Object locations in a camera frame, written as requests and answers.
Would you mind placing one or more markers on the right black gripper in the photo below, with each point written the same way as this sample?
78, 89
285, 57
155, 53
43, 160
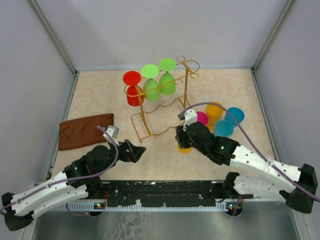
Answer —
180, 137

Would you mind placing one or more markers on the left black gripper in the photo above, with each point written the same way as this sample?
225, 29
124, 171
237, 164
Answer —
134, 153

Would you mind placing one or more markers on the orange wine glass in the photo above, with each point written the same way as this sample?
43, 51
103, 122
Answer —
214, 114
184, 150

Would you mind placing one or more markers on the magenta wine glass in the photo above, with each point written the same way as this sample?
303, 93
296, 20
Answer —
202, 118

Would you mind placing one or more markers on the light blue wine glass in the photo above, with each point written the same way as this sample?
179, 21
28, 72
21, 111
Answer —
223, 128

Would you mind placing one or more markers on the green wine glass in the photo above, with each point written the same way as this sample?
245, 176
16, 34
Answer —
167, 80
150, 71

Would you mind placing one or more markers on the red wine glass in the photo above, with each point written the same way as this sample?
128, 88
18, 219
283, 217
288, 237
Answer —
131, 79

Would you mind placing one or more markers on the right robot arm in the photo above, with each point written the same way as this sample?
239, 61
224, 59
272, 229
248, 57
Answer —
293, 185

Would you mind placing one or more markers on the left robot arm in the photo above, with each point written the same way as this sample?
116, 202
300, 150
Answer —
79, 180

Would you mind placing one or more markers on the brown folded cloth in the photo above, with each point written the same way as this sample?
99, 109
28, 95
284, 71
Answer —
81, 132

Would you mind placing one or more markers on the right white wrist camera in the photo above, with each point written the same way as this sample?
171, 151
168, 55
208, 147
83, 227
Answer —
189, 116

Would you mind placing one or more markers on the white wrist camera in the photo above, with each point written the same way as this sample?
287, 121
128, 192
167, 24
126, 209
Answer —
111, 133
189, 116

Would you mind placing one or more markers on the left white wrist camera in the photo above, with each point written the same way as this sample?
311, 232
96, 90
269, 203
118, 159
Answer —
111, 133

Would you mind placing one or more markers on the gold wire glass rack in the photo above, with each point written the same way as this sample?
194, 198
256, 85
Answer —
185, 69

